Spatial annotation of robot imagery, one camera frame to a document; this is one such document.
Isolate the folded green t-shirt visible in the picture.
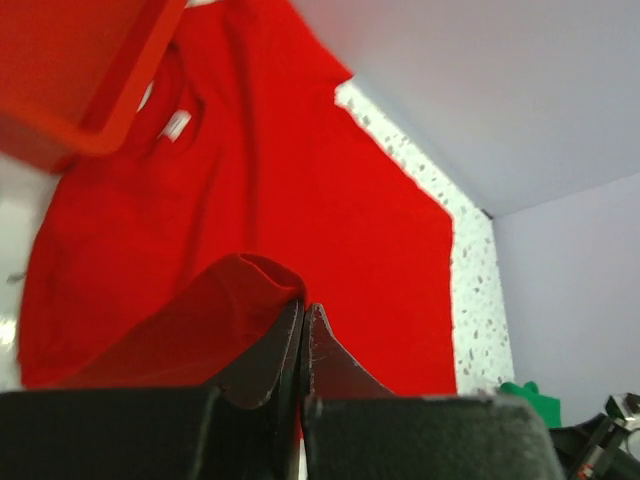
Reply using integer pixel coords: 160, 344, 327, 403
499, 381, 562, 429

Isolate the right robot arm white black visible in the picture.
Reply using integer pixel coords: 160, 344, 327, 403
550, 393, 639, 480

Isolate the red plastic bin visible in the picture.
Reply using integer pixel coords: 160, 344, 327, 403
1, 0, 185, 171

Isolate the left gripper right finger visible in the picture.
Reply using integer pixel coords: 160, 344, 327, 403
301, 304, 563, 479

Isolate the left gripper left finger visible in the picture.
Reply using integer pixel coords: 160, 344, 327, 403
1, 300, 304, 479

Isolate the red t-shirt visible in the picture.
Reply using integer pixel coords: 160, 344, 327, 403
18, 1, 456, 395

